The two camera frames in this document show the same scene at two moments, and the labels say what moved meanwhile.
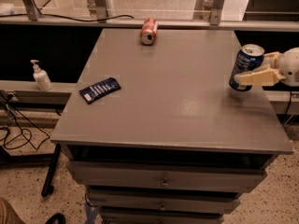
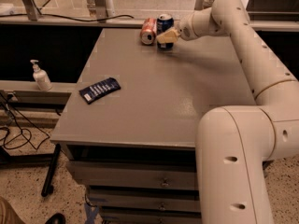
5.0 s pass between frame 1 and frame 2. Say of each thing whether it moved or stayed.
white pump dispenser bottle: stayed
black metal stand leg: stayed
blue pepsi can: moved
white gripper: moved
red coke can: stayed
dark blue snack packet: stayed
